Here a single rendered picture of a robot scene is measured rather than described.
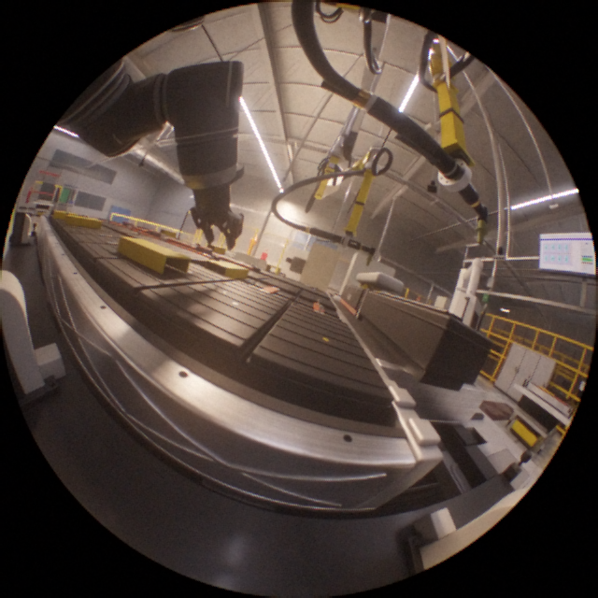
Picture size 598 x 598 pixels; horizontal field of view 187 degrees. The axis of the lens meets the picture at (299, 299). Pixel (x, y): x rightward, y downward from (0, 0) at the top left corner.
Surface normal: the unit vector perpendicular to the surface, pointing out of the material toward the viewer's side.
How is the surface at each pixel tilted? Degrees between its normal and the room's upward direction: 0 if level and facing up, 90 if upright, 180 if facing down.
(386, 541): 0
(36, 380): 90
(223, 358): 90
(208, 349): 90
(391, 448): 0
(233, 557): 0
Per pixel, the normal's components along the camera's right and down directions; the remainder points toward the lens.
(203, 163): 0.30, 0.85
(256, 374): -0.08, 0.12
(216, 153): 0.63, 0.71
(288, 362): 0.35, -0.93
